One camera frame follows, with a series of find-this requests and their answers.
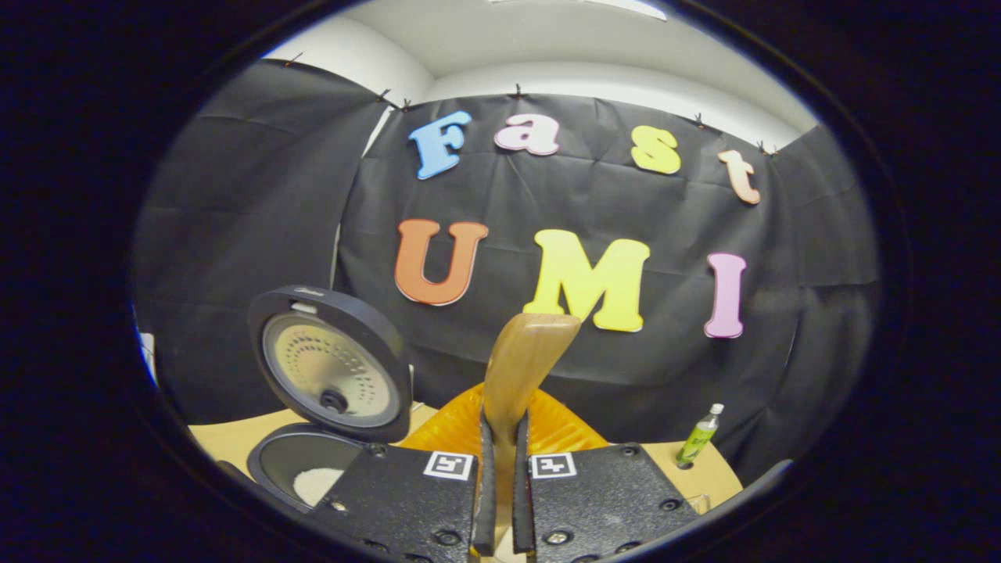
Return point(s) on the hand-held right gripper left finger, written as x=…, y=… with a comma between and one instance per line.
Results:
x=486, y=485

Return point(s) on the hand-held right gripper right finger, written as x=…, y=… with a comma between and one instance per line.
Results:
x=522, y=485

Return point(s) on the wooden spoon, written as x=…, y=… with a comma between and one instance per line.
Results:
x=524, y=360

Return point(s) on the white rice portion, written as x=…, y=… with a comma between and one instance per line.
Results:
x=317, y=486

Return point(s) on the black silver rice cooker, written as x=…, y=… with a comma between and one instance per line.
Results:
x=328, y=367

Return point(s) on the green label drink bottle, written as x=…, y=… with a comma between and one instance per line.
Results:
x=697, y=438

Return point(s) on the black backdrop cloth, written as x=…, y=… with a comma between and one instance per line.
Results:
x=258, y=234

